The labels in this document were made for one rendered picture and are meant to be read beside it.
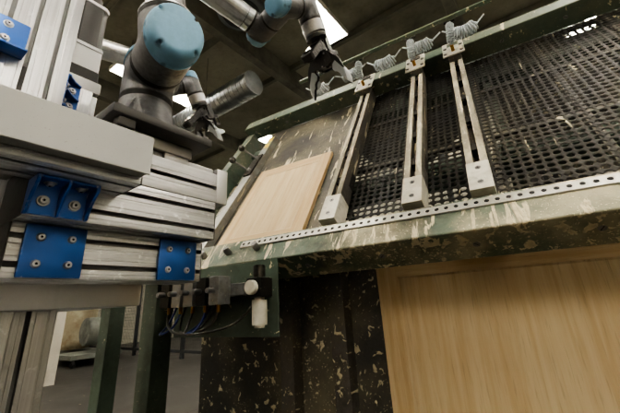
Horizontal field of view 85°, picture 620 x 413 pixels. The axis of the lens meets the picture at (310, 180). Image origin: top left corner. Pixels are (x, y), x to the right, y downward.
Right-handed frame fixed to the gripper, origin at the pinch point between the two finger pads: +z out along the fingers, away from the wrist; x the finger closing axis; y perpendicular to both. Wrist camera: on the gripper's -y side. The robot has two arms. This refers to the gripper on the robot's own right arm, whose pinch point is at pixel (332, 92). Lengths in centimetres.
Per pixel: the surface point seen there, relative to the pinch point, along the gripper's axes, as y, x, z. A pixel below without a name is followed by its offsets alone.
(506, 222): -15, -39, 49
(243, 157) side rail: 60, 103, 1
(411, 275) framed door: 0, -6, 66
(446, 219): -12, -25, 46
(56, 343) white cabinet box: 23, 423, 115
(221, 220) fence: 2, 76, 31
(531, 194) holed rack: -7, -45, 45
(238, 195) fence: 19, 77, 23
